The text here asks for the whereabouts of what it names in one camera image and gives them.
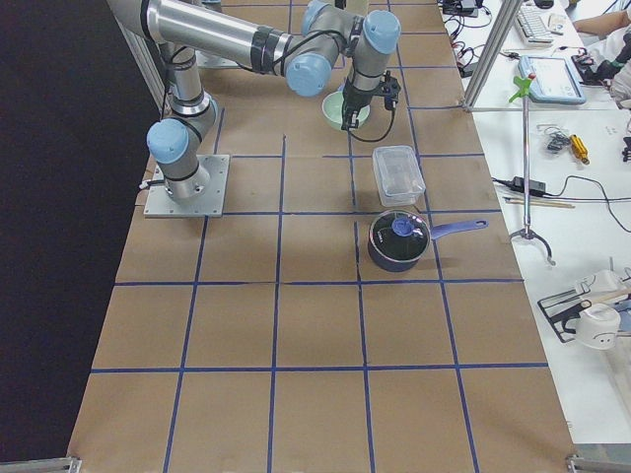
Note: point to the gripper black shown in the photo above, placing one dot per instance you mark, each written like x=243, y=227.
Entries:
x=356, y=97

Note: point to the green bowl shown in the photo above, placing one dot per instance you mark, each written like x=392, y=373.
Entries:
x=332, y=110

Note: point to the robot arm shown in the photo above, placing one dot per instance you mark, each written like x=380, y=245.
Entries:
x=180, y=29

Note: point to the clear plastic container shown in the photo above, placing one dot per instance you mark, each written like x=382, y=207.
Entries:
x=398, y=175

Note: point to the cream toaster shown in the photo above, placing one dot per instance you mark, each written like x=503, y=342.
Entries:
x=357, y=7

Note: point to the dark blue saucepan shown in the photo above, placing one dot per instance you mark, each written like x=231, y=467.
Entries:
x=397, y=239

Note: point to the black power adapter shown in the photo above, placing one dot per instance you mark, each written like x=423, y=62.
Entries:
x=534, y=187

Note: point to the white keyboard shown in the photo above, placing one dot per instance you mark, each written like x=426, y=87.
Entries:
x=531, y=27

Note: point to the blue teach pendant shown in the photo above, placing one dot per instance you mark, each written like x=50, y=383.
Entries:
x=555, y=80

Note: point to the orange screwdriver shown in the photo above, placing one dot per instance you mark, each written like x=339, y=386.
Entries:
x=579, y=149

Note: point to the person in white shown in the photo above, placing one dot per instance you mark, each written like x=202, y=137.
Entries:
x=611, y=53

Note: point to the white mug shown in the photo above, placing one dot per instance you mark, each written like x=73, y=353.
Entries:
x=595, y=327

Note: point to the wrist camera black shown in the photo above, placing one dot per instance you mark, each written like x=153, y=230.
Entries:
x=390, y=90

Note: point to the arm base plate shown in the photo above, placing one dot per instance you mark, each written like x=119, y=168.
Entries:
x=211, y=61
x=201, y=195

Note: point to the aluminium frame post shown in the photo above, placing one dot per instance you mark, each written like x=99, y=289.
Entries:
x=503, y=23

